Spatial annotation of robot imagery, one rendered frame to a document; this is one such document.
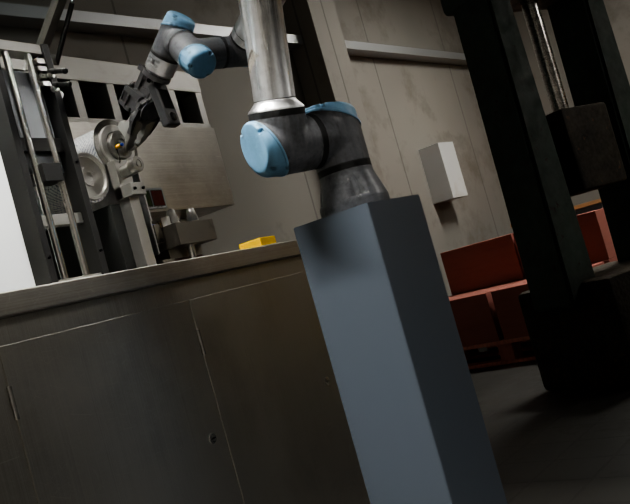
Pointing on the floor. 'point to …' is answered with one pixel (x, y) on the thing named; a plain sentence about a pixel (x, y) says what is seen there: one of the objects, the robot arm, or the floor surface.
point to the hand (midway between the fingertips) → (133, 147)
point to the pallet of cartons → (504, 291)
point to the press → (568, 183)
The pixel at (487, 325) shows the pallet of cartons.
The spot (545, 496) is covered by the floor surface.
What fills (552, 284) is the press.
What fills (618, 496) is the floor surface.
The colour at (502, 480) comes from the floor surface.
